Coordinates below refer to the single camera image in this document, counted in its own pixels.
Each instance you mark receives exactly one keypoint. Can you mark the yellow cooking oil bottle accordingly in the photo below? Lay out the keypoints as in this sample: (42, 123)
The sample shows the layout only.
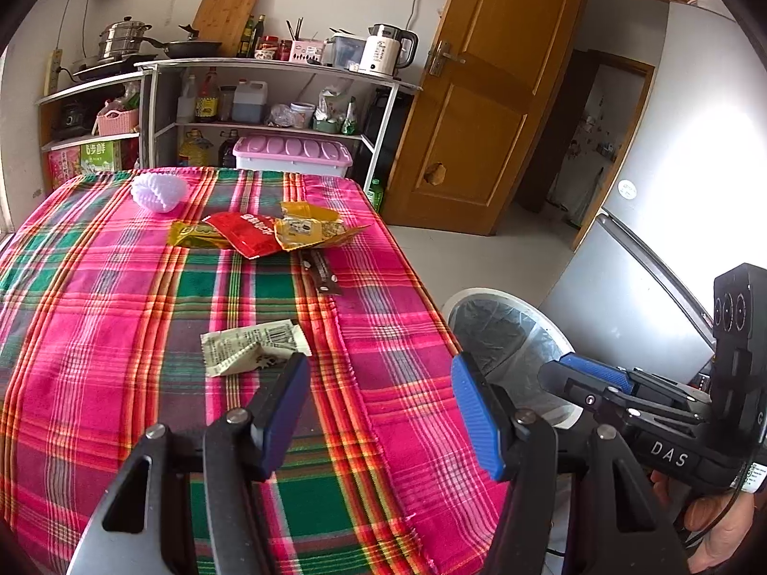
(195, 149)

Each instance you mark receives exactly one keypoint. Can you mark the white electric kettle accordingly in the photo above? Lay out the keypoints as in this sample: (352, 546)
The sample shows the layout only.
(388, 49)

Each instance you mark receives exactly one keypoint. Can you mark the wooden door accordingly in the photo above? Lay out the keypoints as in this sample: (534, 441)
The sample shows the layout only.
(490, 81)

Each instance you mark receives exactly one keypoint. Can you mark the green bottle on floor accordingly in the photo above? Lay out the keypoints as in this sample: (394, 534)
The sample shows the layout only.
(375, 194)

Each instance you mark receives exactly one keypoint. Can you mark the yellow printed snack bag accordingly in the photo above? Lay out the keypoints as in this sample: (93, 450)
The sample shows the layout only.
(305, 225)

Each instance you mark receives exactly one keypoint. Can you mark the black frying pan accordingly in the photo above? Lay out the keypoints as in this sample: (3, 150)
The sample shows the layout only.
(192, 47)

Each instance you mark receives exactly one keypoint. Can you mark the white metal shelf rack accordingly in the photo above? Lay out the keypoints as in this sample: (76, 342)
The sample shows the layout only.
(191, 111)

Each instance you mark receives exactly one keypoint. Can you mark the pale barcode wrapper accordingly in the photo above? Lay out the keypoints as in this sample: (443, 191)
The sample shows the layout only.
(245, 349)

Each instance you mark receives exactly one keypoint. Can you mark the pink lid storage box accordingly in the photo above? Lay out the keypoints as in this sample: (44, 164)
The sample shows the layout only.
(276, 153)

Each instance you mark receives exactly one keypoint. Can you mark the pink utensil holder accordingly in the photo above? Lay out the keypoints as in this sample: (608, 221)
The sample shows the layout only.
(306, 51)

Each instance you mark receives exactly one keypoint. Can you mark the yellow candy bar wrapper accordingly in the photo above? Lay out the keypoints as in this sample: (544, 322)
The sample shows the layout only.
(196, 235)

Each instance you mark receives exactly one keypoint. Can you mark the pink plastic basket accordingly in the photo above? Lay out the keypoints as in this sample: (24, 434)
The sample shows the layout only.
(117, 122)

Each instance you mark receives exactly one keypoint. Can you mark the dark small snack wrapper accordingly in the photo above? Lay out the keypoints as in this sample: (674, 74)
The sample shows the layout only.
(324, 280)

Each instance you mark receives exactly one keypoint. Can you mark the white foam fruit net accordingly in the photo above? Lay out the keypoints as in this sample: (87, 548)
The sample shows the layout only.
(158, 192)

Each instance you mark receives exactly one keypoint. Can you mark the red snack wrapper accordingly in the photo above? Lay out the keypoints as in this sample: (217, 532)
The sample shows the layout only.
(251, 235)

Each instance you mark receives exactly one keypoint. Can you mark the steel steamer pot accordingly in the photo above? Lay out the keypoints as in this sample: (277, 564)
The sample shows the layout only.
(122, 39)

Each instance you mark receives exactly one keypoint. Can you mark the person's right hand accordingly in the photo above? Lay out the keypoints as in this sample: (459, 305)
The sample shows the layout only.
(724, 533)

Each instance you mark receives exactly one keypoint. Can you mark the pink plaid tablecloth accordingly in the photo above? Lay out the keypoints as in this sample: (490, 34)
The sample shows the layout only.
(114, 318)

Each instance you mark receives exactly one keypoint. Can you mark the dark liquid plastic jug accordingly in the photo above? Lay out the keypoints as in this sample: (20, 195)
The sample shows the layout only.
(250, 101)

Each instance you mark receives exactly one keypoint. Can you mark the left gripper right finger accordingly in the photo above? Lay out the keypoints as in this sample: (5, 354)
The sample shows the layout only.
(518, 449)

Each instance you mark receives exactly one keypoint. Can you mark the white round trash bin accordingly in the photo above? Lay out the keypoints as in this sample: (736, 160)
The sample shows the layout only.
(510, 340)

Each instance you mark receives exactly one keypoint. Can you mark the soy sauce bottle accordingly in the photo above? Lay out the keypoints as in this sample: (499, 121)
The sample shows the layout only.
(208, 99)

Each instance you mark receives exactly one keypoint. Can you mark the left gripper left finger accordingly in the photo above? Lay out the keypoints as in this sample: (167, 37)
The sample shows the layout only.
(243, 448)

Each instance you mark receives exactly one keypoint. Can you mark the wooden cutting board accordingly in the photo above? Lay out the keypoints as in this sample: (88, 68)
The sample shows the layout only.
(223, 21)

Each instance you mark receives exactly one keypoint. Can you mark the green cardboard box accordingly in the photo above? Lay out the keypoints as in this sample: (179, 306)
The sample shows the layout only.
(101, 156)

